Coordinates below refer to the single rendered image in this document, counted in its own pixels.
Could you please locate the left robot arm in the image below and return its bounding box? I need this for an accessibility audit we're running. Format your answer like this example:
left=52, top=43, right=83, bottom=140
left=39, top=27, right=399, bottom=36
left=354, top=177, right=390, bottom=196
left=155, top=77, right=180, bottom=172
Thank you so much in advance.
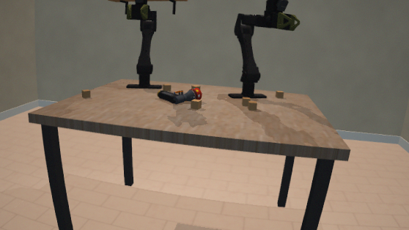
left=228, top=0, right=289, bottom=98

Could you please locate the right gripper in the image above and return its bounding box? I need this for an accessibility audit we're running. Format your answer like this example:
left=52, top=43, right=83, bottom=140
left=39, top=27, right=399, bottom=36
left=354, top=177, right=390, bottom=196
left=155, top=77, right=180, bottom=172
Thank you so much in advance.
left=127, top=4, right=150, bottom=20

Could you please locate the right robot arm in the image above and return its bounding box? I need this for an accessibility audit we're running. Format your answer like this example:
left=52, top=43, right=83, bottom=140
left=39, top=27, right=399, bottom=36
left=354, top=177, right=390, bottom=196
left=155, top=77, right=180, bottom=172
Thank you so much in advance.
left=126, top=11, right=162, bottom=89

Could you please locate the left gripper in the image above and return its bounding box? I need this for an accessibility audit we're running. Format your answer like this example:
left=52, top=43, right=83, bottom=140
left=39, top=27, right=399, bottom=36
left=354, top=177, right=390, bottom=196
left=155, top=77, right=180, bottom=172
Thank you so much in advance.
left=270, top=12, right=300, bottom=31

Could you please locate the red and grey hose nozzle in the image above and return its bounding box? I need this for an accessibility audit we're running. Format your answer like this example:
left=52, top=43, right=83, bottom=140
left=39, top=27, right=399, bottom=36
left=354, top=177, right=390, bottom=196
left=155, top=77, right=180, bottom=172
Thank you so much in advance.
left=157, top=88, right=202, bottom=104

